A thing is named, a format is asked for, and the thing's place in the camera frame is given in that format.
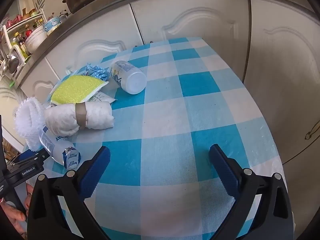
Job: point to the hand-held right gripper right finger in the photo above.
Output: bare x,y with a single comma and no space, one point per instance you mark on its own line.
225,170

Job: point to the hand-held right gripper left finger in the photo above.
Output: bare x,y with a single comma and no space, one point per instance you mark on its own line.
96,172

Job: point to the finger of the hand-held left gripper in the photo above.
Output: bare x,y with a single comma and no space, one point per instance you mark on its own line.
37,157

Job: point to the white bottle with blue label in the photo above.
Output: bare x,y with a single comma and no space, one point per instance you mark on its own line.
58,150

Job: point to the white foam net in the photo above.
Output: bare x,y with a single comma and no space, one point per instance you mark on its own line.
25,122

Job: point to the white printed packet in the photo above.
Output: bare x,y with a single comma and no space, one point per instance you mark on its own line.
101,97

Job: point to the person's left hand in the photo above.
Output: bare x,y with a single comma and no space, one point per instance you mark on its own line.
15,213

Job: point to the rolled white cloth with tape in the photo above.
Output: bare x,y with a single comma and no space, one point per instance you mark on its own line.
97,116

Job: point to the frosted glass sliding door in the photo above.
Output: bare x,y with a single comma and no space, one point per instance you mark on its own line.
8,97

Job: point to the blue checked tablecloth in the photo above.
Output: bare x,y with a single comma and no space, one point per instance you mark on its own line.
175,117

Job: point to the white cabinet door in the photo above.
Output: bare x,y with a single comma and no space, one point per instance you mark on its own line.
282,67
82,37
37,80
200,17

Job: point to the yellow-green sponge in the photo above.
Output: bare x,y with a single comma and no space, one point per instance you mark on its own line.
75,88

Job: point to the green clip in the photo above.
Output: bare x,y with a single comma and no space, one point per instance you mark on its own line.
12,83

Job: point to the metal ladle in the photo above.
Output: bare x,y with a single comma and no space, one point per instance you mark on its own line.
13,63

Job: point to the white bottle with cartoon print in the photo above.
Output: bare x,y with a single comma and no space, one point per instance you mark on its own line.
133,80

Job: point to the blue cloth bundle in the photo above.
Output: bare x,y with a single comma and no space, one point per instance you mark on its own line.
97,72

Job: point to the white dish rack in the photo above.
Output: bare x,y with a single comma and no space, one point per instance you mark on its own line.
14,48

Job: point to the stack of white bowls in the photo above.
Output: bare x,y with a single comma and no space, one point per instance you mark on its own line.
36,40

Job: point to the blue printed cup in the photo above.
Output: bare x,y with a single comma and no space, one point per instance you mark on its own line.
52,26

